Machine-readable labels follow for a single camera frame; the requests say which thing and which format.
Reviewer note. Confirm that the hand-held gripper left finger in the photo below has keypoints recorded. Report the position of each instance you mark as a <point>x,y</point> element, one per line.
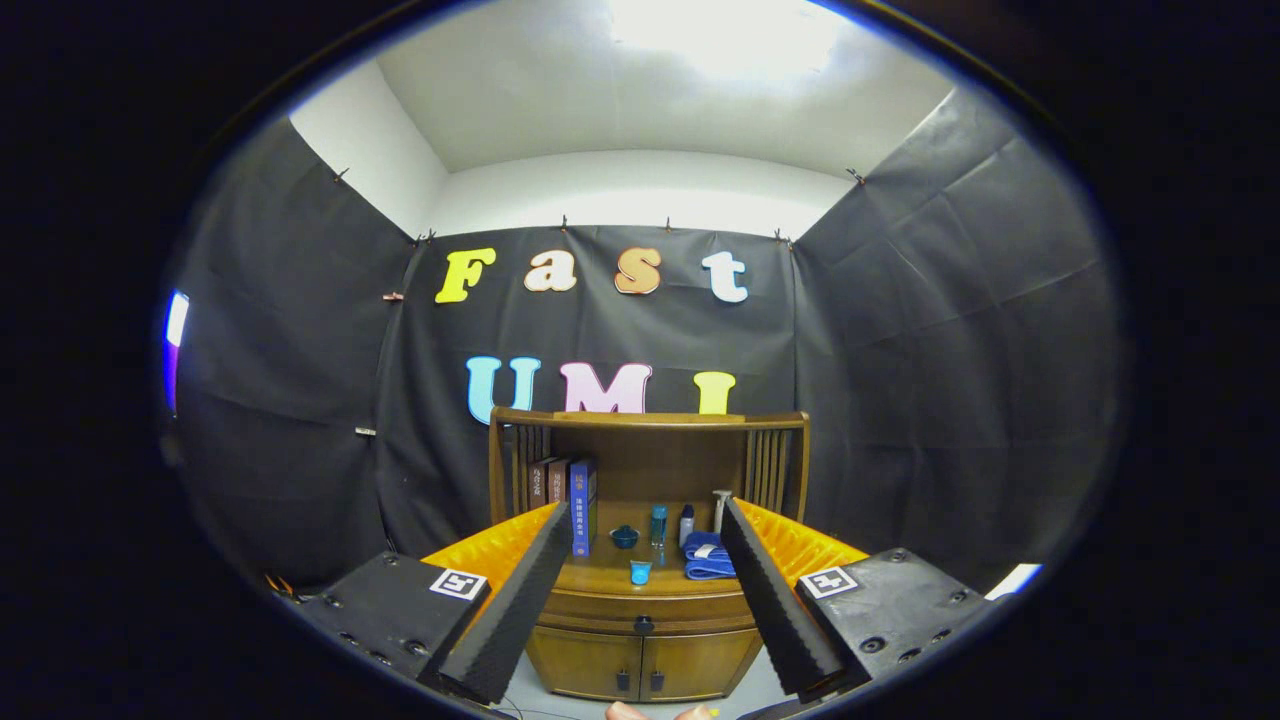
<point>515,610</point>

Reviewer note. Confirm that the light blue tube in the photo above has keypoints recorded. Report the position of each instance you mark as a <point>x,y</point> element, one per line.
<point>640,573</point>

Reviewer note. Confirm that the reddish brown book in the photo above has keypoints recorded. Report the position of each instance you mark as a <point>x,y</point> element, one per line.
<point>559,482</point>

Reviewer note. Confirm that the blue folded towel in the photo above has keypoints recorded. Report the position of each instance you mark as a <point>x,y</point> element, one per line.
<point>705,560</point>

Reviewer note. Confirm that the wooden drawer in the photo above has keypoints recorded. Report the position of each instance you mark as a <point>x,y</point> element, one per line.
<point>600,610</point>

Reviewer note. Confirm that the blue book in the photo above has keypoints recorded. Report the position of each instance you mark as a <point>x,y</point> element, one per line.
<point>583,505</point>

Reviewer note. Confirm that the blue lidded bowl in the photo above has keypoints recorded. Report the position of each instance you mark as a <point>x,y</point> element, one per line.
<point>625,538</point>

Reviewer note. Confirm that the wooden cabinet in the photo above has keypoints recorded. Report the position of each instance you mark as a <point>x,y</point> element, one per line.
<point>650,460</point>

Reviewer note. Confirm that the teal glass bottle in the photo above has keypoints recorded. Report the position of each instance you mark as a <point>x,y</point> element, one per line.
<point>659,525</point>

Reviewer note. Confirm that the white bottle dark blue cap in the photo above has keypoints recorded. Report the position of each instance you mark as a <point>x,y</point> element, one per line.
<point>686,528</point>

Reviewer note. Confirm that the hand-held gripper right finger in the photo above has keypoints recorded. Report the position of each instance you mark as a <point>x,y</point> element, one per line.
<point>770,600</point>

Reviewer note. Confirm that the white pump bottle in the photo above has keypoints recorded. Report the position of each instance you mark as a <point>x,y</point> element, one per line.
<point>720,510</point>

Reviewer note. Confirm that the dark brown book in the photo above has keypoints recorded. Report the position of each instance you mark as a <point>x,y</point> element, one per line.
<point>540,485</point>

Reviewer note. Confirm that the wooden countertop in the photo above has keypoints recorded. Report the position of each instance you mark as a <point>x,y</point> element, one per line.
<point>670,582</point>

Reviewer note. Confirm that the wooden cabinet door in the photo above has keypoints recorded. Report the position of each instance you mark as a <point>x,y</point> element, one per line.
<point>590,665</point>
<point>695,665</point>

